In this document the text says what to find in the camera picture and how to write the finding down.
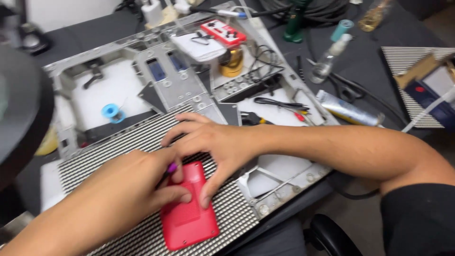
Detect person's right hand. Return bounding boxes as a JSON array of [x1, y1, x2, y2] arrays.
[[161, 113, 262, 209]]

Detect person's left hand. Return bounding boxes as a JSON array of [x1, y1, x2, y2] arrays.
[[82, 147, 192, 232]]

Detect purple handled screwdriver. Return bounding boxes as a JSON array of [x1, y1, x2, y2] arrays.
[[156, 162, 178, 189]]

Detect red handheld game console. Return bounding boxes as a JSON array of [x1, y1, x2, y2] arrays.
[[160, 161, 220, 251]]

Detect yellow black pliers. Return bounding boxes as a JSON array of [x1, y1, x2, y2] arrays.
[[241, 112, 275, 126]]

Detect dotted LED matrix panel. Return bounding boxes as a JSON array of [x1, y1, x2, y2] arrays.
[[57, 103, 260, 256]]

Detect gold metal tip cleaner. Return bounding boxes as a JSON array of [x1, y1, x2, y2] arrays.
[[218, 47, 244, 78]]

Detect yellow object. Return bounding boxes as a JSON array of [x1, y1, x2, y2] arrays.
[[34, 124, 59, 157]]

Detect white game console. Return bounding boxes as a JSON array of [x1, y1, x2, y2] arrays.
[[171, 31, 228, 64]]

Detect red game controller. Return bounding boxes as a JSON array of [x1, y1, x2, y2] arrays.
[[200, 19, 247, 47]]

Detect silver paste tube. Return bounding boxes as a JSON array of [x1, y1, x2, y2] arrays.
[[316, 90, 385, 128]]

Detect black scissors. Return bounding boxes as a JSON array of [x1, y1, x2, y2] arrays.
[[306, 58, 367, 104]]

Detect clear spray bottle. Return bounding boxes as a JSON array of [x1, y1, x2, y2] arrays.
[[309, 34, 353, 84]]

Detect black round desk lamp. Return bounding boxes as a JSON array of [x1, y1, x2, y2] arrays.
[[0, 44, 55, 192]]

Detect soldering iron with blue grip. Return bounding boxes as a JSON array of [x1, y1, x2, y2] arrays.
[[173, 3, 249, 19]]

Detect black office chair armrest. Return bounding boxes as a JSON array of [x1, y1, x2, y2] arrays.
[[304, 213, 363, 256]]

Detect green tool stand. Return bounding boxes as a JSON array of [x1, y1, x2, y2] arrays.
[[283, 0, 313, 44]]

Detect white power adapter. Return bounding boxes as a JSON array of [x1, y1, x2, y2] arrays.
[[141, 0, 165, 27]]

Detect teal cylinder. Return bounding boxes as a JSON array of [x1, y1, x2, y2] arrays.
[[331, 19, 355, 42]]

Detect black lamp base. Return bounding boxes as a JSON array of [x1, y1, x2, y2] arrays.
[[14, 0, 51, 56]]

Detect striped LED panel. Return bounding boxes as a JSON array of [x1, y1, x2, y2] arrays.
[[381, 46, 455, 128]]

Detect glass bottle with yellow liquid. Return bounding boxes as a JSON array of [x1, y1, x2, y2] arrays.
[[358, 0, 393, 32]]

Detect person's black shirt sleeve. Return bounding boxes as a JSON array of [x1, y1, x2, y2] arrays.
[[380, 183, 455, 256]]

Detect cardboard box with blue device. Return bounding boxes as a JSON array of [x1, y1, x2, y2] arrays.
[[393, 53, 455, 131]]

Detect black cable with red plug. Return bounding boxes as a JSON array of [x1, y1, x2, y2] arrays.
[[254, 97, 310, 122]]

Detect blue solder wire spool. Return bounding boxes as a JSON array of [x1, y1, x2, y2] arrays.
[[101, 103, 126, 124]]

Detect grey metal panel frame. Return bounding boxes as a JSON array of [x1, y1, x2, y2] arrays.
[[43, 1, 342, 219]]

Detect tangled black cable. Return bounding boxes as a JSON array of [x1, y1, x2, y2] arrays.
[[247, 45, 286, 83]]

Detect coil of black cables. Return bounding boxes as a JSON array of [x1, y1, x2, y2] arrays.
[[258, 0, 350, 25]]

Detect white cable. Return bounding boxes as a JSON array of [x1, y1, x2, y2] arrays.
[[402, 85, 455, 133]]

